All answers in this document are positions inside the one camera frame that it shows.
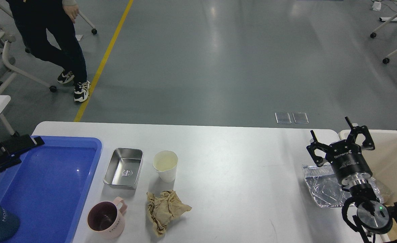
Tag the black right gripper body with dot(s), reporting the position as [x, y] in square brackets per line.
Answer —
[347, 161]

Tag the aluminium foil tray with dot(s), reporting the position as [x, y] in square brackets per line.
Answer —
[327, 192]

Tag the stainless steel rectangular tray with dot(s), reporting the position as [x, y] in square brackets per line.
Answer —
[124, 168]

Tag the pink home mug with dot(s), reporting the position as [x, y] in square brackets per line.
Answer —
[107, 218]

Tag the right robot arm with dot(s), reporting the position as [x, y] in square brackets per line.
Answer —
[362, 211]

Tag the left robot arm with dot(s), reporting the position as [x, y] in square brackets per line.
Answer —
[12, 149]

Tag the beige plastic bin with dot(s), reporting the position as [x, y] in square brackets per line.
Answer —
[382, 161]

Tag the white paper cup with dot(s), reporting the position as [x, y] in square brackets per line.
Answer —
[165, 163]

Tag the crumpled brown paper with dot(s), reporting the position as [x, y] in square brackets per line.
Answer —
[163, 209]

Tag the blue plastic tray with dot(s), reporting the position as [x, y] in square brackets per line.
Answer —
[47, 191]

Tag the person in dark jeans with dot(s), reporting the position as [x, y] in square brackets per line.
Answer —
[48, 32]

